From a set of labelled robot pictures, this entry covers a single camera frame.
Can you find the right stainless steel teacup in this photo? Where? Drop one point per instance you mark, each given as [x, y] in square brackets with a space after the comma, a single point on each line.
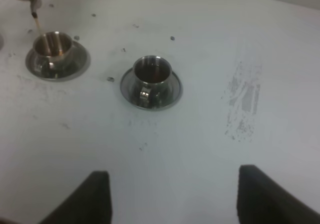
[151, 81]

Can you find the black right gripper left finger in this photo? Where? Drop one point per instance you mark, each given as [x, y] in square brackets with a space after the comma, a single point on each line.
[90, 203]

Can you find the stainless steel saucer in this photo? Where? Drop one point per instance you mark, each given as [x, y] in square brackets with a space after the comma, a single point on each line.
[175, 91]
[40, 68]

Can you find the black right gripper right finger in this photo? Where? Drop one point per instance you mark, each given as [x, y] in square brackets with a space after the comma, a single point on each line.
[260, 200]

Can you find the middle stainless steel saucer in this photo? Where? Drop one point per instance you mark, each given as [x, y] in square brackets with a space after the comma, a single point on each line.
[40, 68]

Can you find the middle stainless steel teacup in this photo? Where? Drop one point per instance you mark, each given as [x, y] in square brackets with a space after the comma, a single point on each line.
[55, 48]

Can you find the right stainless steel saucer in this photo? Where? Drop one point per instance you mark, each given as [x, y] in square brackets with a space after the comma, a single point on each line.
[175, 91]

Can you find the stainless steel teacup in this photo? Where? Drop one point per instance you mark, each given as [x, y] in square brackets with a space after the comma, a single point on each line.
[55, 48]
[151, 81]

